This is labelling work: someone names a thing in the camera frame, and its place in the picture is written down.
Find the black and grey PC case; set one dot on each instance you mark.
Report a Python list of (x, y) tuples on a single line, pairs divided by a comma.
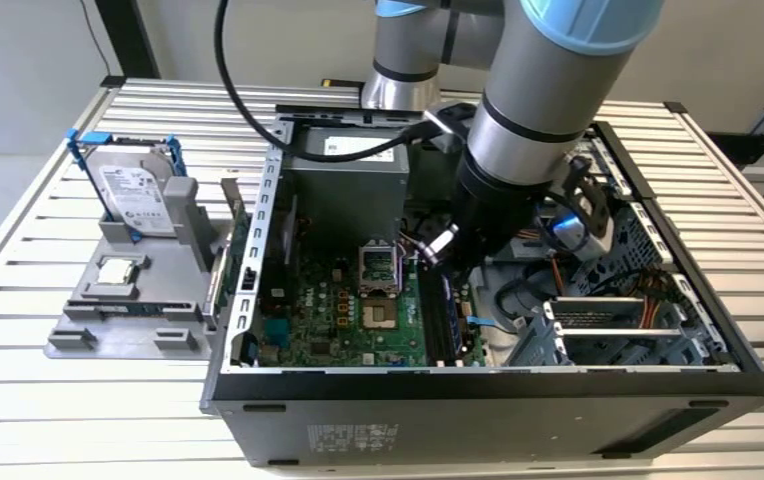
[(489, 430)]

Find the green motherboard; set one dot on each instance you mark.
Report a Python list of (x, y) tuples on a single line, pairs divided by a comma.
[(329, 325)]

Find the blue disk carrier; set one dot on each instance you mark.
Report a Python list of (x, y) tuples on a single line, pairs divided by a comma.
[(92, 138)]

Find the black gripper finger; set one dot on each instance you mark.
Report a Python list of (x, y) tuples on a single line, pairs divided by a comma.
[(439, 247)]

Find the silver hard disk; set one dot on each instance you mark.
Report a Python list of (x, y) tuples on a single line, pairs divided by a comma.
[(132, 190)]

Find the CPU socket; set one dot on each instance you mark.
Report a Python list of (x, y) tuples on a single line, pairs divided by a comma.
[(380, 315)]

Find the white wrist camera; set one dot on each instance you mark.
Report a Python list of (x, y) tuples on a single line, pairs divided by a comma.
[(586, 245)]

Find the black frame post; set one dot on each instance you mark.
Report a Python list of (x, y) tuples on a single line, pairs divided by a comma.
[(132, 40)]

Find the grey parts rack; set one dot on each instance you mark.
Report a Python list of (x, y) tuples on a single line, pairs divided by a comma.
[(156, 270)]

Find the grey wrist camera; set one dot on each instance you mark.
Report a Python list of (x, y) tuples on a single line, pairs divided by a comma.
[(452, 120)]

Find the metal disk bay frame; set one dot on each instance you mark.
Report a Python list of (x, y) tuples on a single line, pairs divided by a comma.
[(596, 334)]

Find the green graphics card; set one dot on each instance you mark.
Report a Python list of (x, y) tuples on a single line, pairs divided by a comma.
[(243, 225)]

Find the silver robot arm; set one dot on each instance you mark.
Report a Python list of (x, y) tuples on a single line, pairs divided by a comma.
[(543, 100)]

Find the silver CPU chip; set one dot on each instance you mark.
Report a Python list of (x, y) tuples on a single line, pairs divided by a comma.
[(117, 272)]

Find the grey power supply unit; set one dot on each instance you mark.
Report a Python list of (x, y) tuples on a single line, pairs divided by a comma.
[(349, 200)]

